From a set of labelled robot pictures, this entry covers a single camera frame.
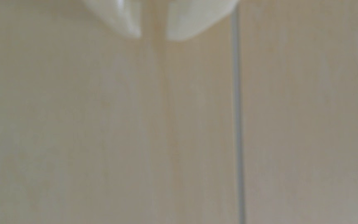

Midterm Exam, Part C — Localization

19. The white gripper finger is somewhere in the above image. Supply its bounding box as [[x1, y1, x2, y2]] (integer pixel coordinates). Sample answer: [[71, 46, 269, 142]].
[[166, 0, 239, 41], [83, 0, 142, 39]]

